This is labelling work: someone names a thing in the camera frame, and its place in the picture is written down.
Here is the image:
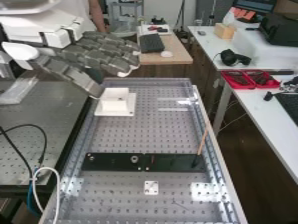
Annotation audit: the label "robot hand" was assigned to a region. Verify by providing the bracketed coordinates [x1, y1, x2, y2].
[31, 18, 142, 100]

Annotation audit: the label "person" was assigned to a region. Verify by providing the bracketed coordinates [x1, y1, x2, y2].
[65, 0, 109, 34]

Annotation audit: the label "black keyboard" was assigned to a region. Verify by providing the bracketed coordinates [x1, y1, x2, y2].
[138, 32, 166, 54]
[274, 92, 298, 127]

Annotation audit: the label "small white box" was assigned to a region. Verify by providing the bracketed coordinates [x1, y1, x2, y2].
[93, 86, 138, 118]

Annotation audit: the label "wooden desk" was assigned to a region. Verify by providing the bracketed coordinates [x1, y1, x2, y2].
[130, 24, 194, 66]

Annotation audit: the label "clear box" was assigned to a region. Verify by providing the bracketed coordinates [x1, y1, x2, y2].
[38, 76, 250, 224]

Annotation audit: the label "small cardboard box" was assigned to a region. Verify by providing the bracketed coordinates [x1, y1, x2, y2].
[212, 22, 236, 41]

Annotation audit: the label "black headphones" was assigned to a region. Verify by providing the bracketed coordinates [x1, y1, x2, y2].
[218, 48, 252, 67]

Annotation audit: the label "red tray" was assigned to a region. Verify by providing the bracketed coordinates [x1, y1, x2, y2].
[246, 68, 282, 90]
[219, 69, 258, 91]

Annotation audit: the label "black plate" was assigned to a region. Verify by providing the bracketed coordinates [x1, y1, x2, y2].
[81, 152, 208, 174]

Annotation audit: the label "thin stick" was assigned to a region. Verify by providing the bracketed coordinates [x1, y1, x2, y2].
[190, 124, 211, 169]

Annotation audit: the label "white desk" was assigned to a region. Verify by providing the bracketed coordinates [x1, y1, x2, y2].
[211, 74, 298, 186]
[186, 24, 298, 73]

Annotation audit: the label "small flat white block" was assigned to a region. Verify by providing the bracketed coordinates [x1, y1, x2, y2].
[142, 180, 159, 196]

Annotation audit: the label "black cable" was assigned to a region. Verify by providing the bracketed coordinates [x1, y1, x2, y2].
[0, 124, 49, 178]

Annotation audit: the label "white cable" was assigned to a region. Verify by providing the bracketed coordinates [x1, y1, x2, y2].
[29, 166, 61, 224]

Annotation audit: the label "blue cable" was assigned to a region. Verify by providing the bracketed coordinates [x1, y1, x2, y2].
[25, 178, 42, 216]

